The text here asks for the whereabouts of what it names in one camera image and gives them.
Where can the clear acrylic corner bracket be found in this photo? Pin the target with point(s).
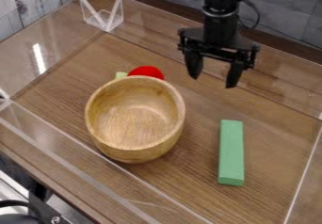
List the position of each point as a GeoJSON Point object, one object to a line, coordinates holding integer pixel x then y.
{"type": "Point", "coordinates": [104, 20]}

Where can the black metal stand base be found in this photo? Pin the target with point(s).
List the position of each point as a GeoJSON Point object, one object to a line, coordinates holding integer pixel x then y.
{"type": "Point", "coordinates": [28, 210]}

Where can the red plush fruit green leaf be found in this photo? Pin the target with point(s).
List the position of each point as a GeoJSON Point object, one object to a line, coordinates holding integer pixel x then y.
{"type": "Point", "coordinates": [141, 71]}

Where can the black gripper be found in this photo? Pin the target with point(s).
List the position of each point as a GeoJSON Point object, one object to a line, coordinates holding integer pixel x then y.
{"type": "Point", "coordinates": [235, 49]}

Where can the green rectangular block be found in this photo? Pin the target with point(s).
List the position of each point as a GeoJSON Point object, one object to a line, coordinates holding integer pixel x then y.
{"type": "Point", "coordinates": [231, 153]}

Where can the clear acrylic tray wall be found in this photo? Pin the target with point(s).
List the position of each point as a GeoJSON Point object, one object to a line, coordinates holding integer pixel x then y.
{"type": "Point", "coordinates": [172, 189]}

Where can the wooden bowl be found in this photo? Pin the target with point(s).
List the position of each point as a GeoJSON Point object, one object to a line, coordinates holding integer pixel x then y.
{"type": "Point", "coordinates": [133, 118]}

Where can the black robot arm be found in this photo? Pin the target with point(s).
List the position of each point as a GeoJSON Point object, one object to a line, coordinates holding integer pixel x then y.
{"type": "Point", "coordinates": [220, 17]}

